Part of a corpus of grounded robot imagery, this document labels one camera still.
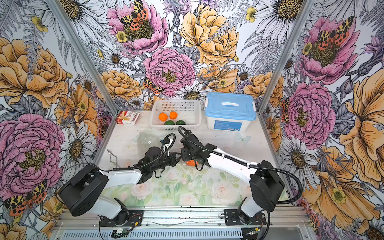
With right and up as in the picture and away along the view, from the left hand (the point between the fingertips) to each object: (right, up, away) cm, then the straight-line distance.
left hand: (184, 158), depth 85 cm
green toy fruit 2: (-4, +20, +21) cm, 30 cm away
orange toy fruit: (-18, +25, +27) cm, 41 cm away
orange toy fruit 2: (-10, +26, +27) cm, 39 cm away
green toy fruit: (-13, +20, +23) cm, 33 cm away
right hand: (+1, +2, -1) cm, 3 cm away
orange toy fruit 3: (+4, -3, 0) cm, 5 cm away
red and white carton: (-44, +24, +28) cm, 57 cm away
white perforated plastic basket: (+1, +30, +34) cm, 45 cm away
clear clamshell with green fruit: (-25, +9, +18) cm, 32 cm away
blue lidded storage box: (+29, +27, +13) cm, 41 cm away
